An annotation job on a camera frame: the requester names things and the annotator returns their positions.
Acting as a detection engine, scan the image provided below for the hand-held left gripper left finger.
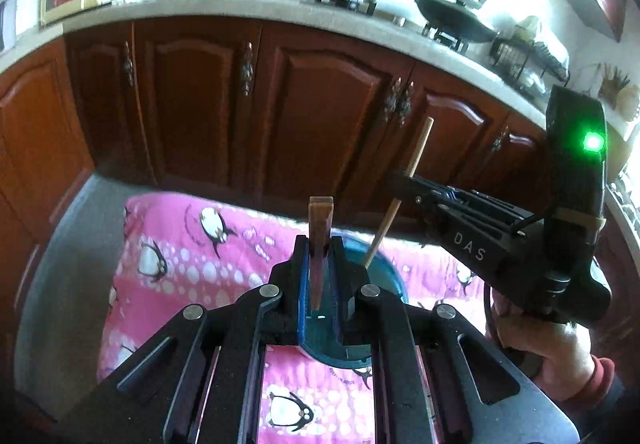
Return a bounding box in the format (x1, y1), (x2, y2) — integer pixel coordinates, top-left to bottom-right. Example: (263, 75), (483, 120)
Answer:
(102, 234), (313, 444)

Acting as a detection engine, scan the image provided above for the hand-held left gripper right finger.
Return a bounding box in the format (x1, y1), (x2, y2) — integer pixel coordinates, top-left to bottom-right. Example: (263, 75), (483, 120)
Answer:
(327, 236), (581, 444)

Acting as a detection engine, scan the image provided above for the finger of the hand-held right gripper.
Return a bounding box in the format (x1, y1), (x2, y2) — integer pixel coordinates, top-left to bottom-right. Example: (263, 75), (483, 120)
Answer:
(389, 171), (532, 234)

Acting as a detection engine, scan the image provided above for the wooden chopstick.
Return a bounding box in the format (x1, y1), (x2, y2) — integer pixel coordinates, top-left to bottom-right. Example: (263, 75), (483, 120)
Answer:
(364, 116), (435, 270)

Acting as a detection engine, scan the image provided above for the teal cup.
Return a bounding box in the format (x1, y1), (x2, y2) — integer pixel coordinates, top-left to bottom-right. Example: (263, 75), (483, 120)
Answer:
(299, 236), (409, 371)

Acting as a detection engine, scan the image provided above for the brown wooden-handled utensil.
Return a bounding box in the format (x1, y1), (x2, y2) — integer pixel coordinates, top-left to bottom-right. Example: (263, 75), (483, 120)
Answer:
(308, 196), (334, 311)

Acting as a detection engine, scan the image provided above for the person's right hand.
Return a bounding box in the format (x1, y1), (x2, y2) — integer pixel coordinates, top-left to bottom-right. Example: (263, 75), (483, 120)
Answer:
(491, 296), (599, 401)

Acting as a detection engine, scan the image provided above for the round woven trivet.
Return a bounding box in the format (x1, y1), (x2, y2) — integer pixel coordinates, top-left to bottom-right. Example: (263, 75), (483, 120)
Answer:
(616, 83), (640, 124)

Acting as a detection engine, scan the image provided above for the pink penguin printed blanket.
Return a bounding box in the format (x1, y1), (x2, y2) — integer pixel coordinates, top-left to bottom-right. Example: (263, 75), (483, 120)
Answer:
(97, 191), (497, 444)

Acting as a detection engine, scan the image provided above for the utensil holder with chopsticks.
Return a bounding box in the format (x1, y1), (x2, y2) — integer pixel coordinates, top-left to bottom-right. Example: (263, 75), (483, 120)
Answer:
(596, 64), (632, 101)

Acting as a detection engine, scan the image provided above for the row of brown cabinet doors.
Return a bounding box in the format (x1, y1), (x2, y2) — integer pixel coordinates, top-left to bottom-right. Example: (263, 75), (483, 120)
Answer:
(0, 16), (557, 375)

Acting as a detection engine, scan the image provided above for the black wok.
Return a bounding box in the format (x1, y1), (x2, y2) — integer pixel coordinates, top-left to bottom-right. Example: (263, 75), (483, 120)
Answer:
(407, 0), (501, 45)

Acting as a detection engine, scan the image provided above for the gas stove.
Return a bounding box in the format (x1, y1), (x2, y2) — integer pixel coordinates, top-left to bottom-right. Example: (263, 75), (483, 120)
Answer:
(300, 0), (473, 52)

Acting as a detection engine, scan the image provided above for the black wire dish rack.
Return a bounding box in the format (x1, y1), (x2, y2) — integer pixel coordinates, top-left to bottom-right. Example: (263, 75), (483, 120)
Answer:
(489, 16), (572, 101)

